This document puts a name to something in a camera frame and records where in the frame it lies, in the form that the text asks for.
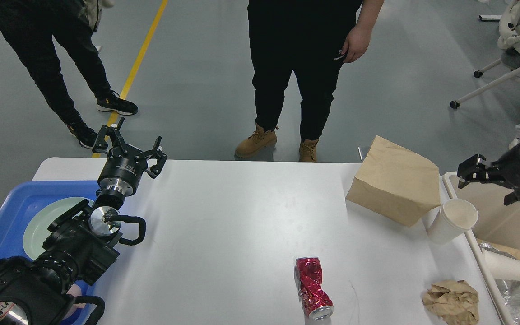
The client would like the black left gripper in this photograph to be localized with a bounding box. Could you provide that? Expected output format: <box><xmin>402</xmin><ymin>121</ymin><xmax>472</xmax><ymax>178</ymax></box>
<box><xmin>92</xmin><ymin>117</ymin><xmax>168</xmax><ymax>197</ymax></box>

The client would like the green plate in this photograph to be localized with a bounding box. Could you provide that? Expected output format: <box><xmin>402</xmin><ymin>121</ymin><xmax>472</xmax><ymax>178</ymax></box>
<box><xmin>23</xmin><ymin>197</ymin><xmax>84</xmax><ymax>260</ymax></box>

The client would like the white paper cup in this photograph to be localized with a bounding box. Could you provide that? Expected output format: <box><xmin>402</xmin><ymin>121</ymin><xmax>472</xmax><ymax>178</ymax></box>
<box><xmin>482</xmin><ymin>250</ymin><xmax>520</xmax><ymax>281</ymax></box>
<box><xmin>427</xmin><ymin>198</ymin><xmax>479</xmax><ymax>244</ymax></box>

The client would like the crumpled brown paper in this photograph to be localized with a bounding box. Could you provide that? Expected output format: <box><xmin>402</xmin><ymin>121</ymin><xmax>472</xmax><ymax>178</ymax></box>
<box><xmin>422</xmin><ymin>280</ymin><xmax>479</xmax><ymax>325</ymax></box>

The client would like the crushed red can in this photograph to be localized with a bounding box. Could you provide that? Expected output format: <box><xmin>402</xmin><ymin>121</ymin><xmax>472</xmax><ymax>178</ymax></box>
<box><xmin>295</xmin><ymin>257</ymin><xmax>334</xmax><ymax>321</ymax></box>

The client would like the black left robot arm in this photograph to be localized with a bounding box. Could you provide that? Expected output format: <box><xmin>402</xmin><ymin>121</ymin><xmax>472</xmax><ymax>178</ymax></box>
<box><xmin>0</xmin><ymin>119</ymin><xmax>167</xmax><ymax>325</ymax></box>

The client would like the brown paper bag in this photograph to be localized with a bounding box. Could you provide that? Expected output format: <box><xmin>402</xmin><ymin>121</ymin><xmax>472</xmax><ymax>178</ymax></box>
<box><xmin>345</xmin><ymin>135</ymin><xmax>441</xmax><ymax>227</ymax></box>

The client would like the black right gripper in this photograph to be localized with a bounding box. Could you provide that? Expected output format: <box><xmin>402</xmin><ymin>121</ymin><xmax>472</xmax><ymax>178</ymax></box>
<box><xmin>457</xmin><ymin>143</ymin><xmax>520</xmax><ymax>206</ymax></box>

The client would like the blue plastic tray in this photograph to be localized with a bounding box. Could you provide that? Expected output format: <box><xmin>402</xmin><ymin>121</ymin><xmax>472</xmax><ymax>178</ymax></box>
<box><xmin>0</xmin><ymin>181</ymin><xmax>106</xmax><ymax>325</ymax></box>

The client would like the left metal floor plate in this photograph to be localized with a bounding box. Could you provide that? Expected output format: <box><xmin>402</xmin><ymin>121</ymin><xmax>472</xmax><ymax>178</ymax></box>
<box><xmin>358</xmin><ymin>146</ymin><xmax>370</xmax><ymax>162</ymax></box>

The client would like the person in tan boots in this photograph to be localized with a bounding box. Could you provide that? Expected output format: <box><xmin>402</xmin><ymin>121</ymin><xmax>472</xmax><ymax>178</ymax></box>
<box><xmin>235</xmin><ymin>0</ymin><xmax>384</xmax><ymax>163</ymax></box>

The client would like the brown paper in bin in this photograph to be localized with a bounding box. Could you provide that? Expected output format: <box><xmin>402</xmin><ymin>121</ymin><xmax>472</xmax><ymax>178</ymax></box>
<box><xmin>476</xmin><ymin>238</ymin><xmax>520</xmax><ymax>261</ymax></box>

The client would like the person in black trousers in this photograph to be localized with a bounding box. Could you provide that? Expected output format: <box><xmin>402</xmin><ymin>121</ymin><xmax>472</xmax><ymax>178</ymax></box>
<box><xmin>0</xmin><ymin>0</ymin><xmax>139</xmax><ymax>149</ymax></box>

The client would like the beige plastic bin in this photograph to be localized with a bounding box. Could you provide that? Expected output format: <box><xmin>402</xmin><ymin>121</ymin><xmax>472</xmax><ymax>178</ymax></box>
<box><xmin>442</xmin><ymin>172</ymin><xmax>520</xmax><ymax>325</ymax></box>

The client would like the aluminium foil tray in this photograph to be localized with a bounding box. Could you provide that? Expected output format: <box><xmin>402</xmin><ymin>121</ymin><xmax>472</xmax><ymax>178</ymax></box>
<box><xmin>479</xmin><ymin>243</ymin><xmax>520</xmax><ymax>325</ymax></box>

